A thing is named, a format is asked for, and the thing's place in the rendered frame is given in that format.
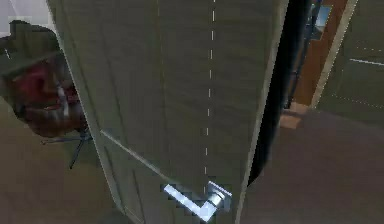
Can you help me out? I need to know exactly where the grey-green room door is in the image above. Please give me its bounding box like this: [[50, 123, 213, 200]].
[[45, 0, 290, 224]]

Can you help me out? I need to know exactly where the dark red swivel chair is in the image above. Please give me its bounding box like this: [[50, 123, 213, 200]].
[[0, 20, 94, 170]]

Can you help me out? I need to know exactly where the grey-green panelled door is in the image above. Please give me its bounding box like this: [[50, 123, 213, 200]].
[[310, 0, 384, 125]]

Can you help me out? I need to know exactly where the silver door lever handle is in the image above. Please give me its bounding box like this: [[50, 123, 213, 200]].
[[162, 180, 233, 223]]

